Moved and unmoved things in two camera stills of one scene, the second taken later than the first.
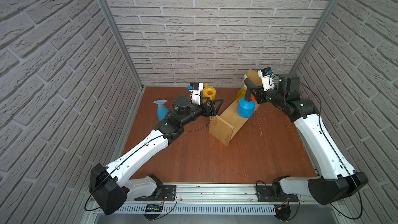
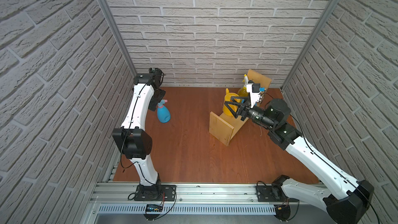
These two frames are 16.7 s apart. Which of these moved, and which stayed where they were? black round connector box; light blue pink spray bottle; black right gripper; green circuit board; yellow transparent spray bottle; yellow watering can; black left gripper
Moved: black right gripper; black left gripper; yellow watering can
Stayed: green circuit board; light blue pink spray bottle; yellow transparent spray bottle; black round connector box
